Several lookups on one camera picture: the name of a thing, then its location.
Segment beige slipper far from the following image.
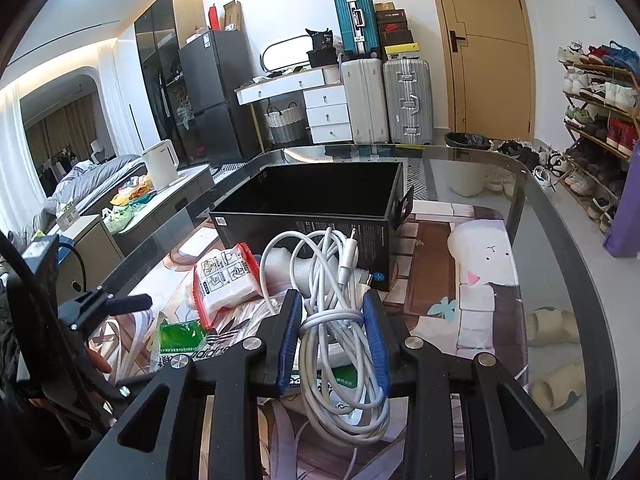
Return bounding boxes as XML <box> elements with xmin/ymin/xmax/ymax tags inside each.
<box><xmin>525</xmin><ymin>307</ymin><xmax>580</xmax><ymax>347</ymax></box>

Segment adidas shoelace bag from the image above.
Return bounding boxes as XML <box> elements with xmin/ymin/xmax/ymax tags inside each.
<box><xmin>193</xmin><ymin>300</ymin><xmax>280</xmax><ymax>360</ymax></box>

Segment green medicine packet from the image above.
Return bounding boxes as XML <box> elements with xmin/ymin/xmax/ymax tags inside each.
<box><xmin>158</xmin><ymin>320</ymin><xmax>206</xmax><ymax>367</ymax></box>

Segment black bag on desk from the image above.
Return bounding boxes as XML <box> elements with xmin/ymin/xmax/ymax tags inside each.
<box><xmin>305</xmin><ymin>28</ymin><xmax>338</xmax><ymax>68</ymax></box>

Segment beige slipper near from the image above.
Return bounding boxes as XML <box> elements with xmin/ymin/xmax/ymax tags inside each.
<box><xmin>528</xmin><ymin>362</ymin><xmax>586</xmax><ymax>414</ymax></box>

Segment black cardboard box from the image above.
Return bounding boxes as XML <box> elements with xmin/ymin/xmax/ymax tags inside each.
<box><xmin>210</xmin><ymin>162</ymin><xmax>413</xmax><ymax>292</ymax></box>

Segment white suitcase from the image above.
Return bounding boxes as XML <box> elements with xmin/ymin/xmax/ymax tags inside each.
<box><xmin>342</xmin><ymin>58</ymin><xmax>390</xmax><ymax>145</ymax></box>

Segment stacked shoe boxes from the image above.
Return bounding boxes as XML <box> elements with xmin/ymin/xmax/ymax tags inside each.
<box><xmin>374</xmin><ymin>2</ymin><xmax>420</xmax><ymax>60</ymax></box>

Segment teal suitcase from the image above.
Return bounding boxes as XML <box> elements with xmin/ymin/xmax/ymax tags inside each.
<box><xmin>334</xmin><ymin>0</ymin><xmax>381</xmax><ymax>60</ymax></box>

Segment white drawer desk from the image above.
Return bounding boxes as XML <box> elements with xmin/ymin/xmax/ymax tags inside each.
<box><xmin>235</xmin><ymin>65</ymin><xmax>352</xmax><ymax>144</ymax></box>

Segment black glass cabinet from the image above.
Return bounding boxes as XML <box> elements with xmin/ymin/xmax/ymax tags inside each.
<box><xmin>134</xmin><ymin>0</ymin><xmax>207</xmax><ymax>168</ymax></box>

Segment beige slipper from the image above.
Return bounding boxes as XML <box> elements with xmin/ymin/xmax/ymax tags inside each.
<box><xmin>528</xmin><ymin>362</ymin><xmax>586</xmax><ymax>414</ymax></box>
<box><xmin>525</xmin><ymin>307</ymin><xmax>580</xmax><ymax>347</ymax></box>

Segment purple bag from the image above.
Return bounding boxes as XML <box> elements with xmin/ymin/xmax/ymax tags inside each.
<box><xmin>603</xmin><ymin>142</ymin><xmax>640</xmax><ymax>258</ymax></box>

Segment silver suitcase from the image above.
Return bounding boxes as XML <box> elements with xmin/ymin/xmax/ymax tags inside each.
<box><xmin>383</xmin><ymin>58</ymin><xmax>434</xmax><ymax>145</ymax></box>

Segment white foam piece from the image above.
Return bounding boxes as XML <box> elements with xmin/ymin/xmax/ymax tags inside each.
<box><xmin>265</xmin><ymin>247</ymin><xmax>323</xmax><ymax>297</ymax></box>

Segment oval mirror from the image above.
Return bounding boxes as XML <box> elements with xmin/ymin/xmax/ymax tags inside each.
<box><xmin>259</xmin><ymin>35</ymin><xmax>312</xmax><ymax>73</ymax></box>

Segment woven laundry basket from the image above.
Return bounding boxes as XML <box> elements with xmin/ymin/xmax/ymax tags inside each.
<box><xmin>266</xmin><ymin>103</ymin><xmax>307</xmax><ymax>145</ymax></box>

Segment red-edged white packet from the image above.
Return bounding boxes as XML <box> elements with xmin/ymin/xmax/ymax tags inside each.
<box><xmin>192</xmin><ymin>243</ymin><xmax>260</xmax><ymax>330</ymax></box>

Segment black refrigerator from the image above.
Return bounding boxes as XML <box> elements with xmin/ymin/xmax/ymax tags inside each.
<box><xmin>179</xmin><ymin>30</ymin><xmax>260</xmax><ymax>167</ymax></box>

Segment white cable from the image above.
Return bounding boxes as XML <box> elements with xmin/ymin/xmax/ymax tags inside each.
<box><xmin>259</xmin><ymin>226</ymin><xmax>392</xmax><ymax>447</ymax></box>

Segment wooden door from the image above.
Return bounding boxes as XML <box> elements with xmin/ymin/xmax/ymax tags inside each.
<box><xmin>435</xmin><ymin>0</ymin><xmax>535</xmax><ymax>141</ymax></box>

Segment white electric kettle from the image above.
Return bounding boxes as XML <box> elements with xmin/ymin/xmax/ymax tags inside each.
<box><xmin>142</xmin><ymin>140</ymin><xmax>179</xmax><ymax>191</ymax></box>

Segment wooden shoe rack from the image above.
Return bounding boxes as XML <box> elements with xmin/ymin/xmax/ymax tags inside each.
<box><xmin>558</xmin><ymin>40</ymin><xmax>639</xmax><ymax>233</ymax></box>

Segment white trash bin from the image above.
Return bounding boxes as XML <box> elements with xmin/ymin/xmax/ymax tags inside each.
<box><xmin>445</xmin><ymin>132</ymin><xmax>491</xmax><ymax>197</ymax></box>

